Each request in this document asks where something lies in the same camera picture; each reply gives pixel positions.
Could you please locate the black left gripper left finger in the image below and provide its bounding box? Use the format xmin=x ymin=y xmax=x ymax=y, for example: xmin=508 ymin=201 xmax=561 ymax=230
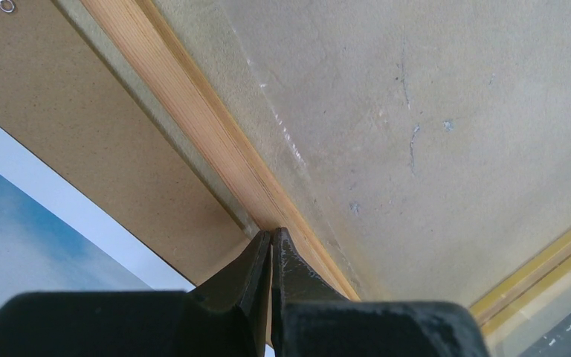
xmin=0 ymin=231 xmax=271 ymax=356

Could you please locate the building and sky photo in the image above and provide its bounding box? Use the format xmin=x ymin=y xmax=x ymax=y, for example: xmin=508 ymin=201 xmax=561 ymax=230
xmin=0 ymin=127 xmax=191 ymax=308

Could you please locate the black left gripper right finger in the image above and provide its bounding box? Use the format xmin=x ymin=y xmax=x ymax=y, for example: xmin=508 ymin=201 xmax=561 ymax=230
xmin=271 ymin=228 xmax=489 ymax=356

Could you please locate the brown frame backing board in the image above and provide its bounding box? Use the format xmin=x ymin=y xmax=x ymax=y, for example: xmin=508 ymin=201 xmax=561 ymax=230
xmin=0 ymin=1 xmax=249 ymax=283

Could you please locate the clear frame glass pane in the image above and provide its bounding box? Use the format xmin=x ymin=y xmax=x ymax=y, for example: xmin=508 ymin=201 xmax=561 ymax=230
xmin=157 ymin=1 xmax=571 ymax=305

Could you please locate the yellow picture frame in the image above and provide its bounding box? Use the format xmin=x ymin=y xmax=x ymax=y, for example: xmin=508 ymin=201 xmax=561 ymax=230
xmin=84 ymin=1 xmax=571 ymax=343

